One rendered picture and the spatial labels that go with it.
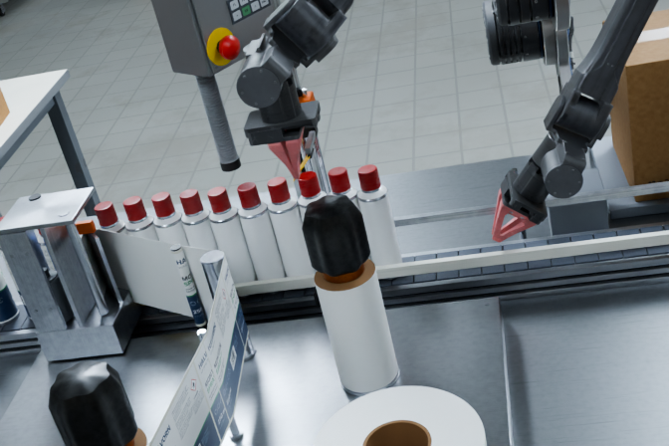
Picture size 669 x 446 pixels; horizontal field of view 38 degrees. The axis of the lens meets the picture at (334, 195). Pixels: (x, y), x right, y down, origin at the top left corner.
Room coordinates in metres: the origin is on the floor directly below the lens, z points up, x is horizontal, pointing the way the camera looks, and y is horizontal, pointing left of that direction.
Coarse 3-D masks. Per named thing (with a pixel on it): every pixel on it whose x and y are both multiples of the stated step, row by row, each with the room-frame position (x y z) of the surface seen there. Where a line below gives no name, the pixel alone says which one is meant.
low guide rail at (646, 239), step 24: (600, 240) 1.32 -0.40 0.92; (624, 240) 1.31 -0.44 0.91; (648, 240) 1.30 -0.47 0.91; (408, 264) 1.38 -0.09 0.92; (432, 264) 1.37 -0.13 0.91; (456, 264) 1.36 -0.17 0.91; (480, 264) 1.36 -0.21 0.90; (240, 288) 1.44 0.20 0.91; (264, 288) 1.43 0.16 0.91; (288, 288) 1.42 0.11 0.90
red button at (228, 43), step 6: (228, 36) 1.47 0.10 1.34; (234, 36) 1.48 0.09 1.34; (222, 42) 1.46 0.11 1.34; (228, 42) 1.46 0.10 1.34; (234, 42) 1.47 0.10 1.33; (222, 48) 1.46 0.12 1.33; (228, 48) 1.46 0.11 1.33; (234, 48) 1.46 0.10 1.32; (222, 54) 1.46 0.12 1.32; (228, 54) 1.46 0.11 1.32; (234, 54) 1.46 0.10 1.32
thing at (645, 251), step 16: (544, 240) 1.41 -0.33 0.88; (560, 240) 1.40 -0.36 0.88; (576, 240) 1.39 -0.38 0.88; (416, 256) 1.46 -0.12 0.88; (432, 256) 1.45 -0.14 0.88; (448, 256) 1.44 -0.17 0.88; (576, 256) 1.34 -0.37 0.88; (592, 256) 1.33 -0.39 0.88; (608, 256) 1.32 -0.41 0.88; (624, 256) 1.31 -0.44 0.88; (640, 256) 1.30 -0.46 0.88; (448, 272) 1.39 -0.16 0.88; (464, 272) 1.37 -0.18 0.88; (480, 272) 1.36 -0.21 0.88; (496, 272) 1.35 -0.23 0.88; (16, 320) 1.57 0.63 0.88
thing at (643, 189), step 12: (588, 192) 1.40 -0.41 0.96; (600, 192) 1.39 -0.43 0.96; (612, 192) 1.38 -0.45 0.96; (624, 192) 1.38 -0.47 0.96; (636, 192) 1.37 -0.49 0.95; (648, 192) 1.37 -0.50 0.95; (660, 192) 1.37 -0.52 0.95; (492, 204) 1.43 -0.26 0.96; (552, 204) 1.40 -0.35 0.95; (564, 204) 1.40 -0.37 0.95; (408, 216) 1.46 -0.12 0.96; (420, 216) 1.45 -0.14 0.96; (432, 216) 1.44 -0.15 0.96; (444, 216) 1.44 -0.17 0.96; (456, 216) 1.44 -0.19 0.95; (468, 216) 1.43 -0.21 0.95
